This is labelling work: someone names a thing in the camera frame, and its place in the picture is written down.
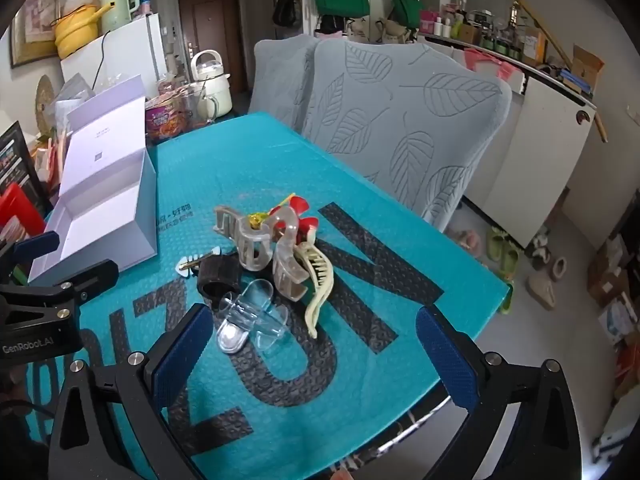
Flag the frosted beige claw clip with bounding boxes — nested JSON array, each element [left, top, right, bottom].
[[270, 207, 313, 302]]

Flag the yellow pot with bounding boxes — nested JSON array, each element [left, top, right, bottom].
[[52, 4, 113, 60]]

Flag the yellow lollipop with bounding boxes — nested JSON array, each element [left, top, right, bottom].
[[249, 194, 296, 230]]

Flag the red canister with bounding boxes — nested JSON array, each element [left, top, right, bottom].
[[0, 182, 46, 241]]

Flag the dark brown claw clip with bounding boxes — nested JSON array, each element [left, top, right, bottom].
[[196, 254, 242, 301]]

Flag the glass pitcher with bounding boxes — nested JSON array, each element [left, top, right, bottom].
[[185, 82, 221, 128]]

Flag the cardboard box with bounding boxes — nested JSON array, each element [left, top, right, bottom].
[[570, 45, 606, 93]]

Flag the fishbone hair clip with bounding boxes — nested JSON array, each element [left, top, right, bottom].
[[175, 247, 223, 277]]

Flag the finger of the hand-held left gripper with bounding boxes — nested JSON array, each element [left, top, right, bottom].
[[0, 231, 62, 273], [0, 258, 121, 331]]

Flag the teal bubble mat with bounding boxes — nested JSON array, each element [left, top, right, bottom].
[[25, 112, 511, 480]]

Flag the bamboo pole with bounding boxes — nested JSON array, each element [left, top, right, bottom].
[[470, 0, 610, 143]]

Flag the grey plastic bag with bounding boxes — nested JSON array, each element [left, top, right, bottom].
[[55, 72, 96, 106]]

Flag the purple instant noodle cup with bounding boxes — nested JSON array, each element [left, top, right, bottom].
[[145, 105, 188, 141]]

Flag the taupe translucent claw clip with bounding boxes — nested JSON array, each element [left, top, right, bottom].
[[214, 205, 275, 273]]

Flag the white gift box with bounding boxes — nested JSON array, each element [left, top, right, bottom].
[[27, 74, 160, 283]]

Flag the chair with grey leaf cover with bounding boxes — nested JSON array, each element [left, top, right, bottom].
[[300, 40, 513, 231], [248, 35, 321, 133]]

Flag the white fridge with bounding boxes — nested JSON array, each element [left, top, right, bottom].
[[60, 12, 168, 106]]

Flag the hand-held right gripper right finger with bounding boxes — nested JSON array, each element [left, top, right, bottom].
[[415, 305, 583, 480]]

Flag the clear claw clip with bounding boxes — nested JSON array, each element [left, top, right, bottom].
[[215, 280, 290, 356]]

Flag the cream banana clip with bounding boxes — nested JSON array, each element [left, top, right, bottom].
[[295, 240, 335, 340]]

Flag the green slippers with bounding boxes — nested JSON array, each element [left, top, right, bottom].
[[485, 227, 521, 281]]

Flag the pale green kettle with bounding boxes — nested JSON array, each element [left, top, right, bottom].
[[98, 0, 141, 36]]

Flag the framed picture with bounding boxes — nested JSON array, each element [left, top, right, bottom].
[[10, 0, 62, 70]]

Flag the black snack pouch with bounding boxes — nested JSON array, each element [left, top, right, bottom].
[[0, 121, 51, 211]]

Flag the brown door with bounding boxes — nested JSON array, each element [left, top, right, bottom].
[[178, 0, 246, 93]]

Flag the red plastic propeller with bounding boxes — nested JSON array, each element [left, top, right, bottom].
[[270, 197, 319, 241]]

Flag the row of bottles and jars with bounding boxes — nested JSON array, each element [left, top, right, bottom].
[[420, 2, 546, 61]]

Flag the woven fan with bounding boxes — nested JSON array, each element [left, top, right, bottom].
[[35, 75, 56, 131]]

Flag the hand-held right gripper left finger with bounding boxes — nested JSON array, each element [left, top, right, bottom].
[[47, 302, 216, 480]]

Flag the white cabinet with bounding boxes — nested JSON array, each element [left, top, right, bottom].
[[460, 35, 598, 251]]

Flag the white electric pot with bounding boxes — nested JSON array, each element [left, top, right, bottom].
[[190, 50, 235, 118]]

